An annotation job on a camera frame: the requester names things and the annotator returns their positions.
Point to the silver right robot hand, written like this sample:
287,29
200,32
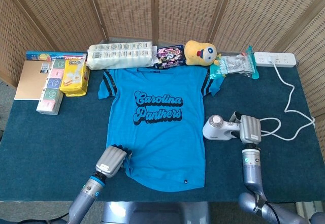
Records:
251,130

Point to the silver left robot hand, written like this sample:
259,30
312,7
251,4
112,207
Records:
111,160

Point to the white handheld garment steamer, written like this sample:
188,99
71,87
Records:
215,130

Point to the blue Carolina Panthers shirt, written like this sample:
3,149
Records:
157,145

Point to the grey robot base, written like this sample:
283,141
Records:
155,212

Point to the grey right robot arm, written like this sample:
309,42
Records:
251,173

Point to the dark teal carpet table cover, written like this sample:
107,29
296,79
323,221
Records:
50,145

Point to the clear teal-edged plastic bag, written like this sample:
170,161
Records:
238,65

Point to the teal printed packet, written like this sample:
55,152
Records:
215,70

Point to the white power strip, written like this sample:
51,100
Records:
284,59

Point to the yellow biscuit bag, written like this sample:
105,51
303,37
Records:
75,79

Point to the pastel tissue box pack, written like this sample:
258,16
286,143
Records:
52,92

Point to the yellow plush toy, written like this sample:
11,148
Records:
198,53

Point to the white tissue roll pack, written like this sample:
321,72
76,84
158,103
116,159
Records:
119,56

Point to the dark purple snack pack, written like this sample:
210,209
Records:
170,55

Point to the brown notebook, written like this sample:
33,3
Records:
29,81

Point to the blue fruit print box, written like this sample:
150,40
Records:
50,55

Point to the wicker folding screen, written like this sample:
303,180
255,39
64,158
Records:
127,10

